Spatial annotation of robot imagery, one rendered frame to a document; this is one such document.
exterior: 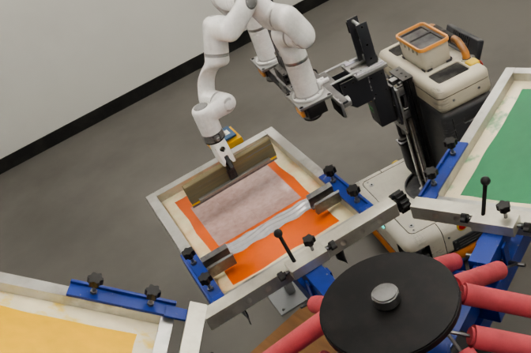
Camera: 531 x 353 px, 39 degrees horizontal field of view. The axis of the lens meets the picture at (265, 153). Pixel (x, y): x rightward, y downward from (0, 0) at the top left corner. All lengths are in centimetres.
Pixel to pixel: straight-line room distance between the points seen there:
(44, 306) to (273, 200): 94
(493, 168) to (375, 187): 126
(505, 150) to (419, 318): 111
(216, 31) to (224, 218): 69
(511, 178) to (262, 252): 84
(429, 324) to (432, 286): 11
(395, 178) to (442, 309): 215
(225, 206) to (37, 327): 94
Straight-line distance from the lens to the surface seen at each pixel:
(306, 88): 279
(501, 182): 247
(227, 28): 243
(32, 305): 217
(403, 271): 171
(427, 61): 320
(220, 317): 224
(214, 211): 276
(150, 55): 609
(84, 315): 215
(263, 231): 255
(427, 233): 337
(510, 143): 262
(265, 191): 274
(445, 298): 163
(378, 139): 453
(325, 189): 253
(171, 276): 417
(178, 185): 294
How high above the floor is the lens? 250
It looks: 32 degrees down
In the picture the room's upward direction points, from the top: 22 degrees counter-clockwise
